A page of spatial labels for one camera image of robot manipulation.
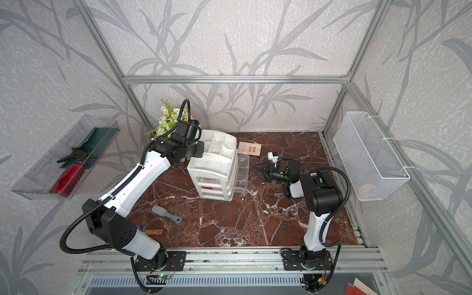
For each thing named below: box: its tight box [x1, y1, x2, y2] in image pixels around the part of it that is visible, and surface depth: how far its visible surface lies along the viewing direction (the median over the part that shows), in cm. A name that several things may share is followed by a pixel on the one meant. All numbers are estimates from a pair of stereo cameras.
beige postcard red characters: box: [237, 141, 262, 157], surface depth 114 cm
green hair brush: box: [151, 204, 183, 224], surface depth 88 cm
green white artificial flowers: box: [145, 98, 193, 139], surface depth 86 cm
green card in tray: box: [59, 127, 120, 170], surface depth 71 cm
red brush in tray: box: [49, 161, 86, 198], surface depth 59 cm
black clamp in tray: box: [56, 147, 98, 170], surface depth 66 cm
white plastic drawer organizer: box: [186, 129, 238, 202], surface depth 82 cm
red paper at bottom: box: [345, 282, 367, 295], surface depth 69 cm
